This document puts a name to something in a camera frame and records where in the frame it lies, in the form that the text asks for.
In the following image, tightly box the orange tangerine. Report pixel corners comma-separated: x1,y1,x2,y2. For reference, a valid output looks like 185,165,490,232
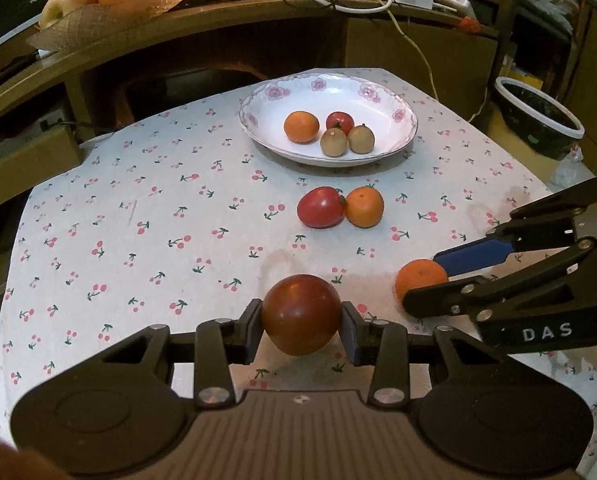
345,186,384,229
283,110,320,144
394,259,448,304

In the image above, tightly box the large dark red tomato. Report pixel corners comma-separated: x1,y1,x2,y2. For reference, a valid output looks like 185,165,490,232
262,274,342,356

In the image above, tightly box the red tomato back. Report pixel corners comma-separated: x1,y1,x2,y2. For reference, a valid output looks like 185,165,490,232
296,186,345,229

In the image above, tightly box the brown kiwi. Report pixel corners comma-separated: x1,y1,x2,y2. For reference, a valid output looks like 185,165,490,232
347,124,376,154
320,128,349,157

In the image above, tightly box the small red tomato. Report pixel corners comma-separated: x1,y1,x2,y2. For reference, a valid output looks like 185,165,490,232
326,110,355,134

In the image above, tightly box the orange tangerine front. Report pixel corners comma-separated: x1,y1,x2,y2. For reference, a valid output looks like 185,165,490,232
283,110,320,144

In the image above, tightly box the yellow trash bin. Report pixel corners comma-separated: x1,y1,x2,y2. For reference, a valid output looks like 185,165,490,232
474,76,585,183

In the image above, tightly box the cherry print tablecloth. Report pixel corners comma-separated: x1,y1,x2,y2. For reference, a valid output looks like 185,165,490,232
0,66,597,480

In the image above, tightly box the small orange object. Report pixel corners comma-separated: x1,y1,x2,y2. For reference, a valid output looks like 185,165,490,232
456,16,482,35

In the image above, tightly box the white floral plate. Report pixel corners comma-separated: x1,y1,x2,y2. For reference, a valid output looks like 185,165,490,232
239,72,419,168

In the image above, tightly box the white adapter box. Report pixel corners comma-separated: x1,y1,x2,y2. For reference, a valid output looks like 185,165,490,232
435,0,477,21

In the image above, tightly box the wooden tv cabinet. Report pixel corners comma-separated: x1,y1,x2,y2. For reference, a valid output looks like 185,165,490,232
0,18,483,322

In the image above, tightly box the glass fruit tray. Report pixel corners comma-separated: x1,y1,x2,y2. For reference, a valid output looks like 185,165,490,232
26,0,182,52

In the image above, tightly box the pale apple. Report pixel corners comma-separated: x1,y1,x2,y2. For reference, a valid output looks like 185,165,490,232
38,0,98,29

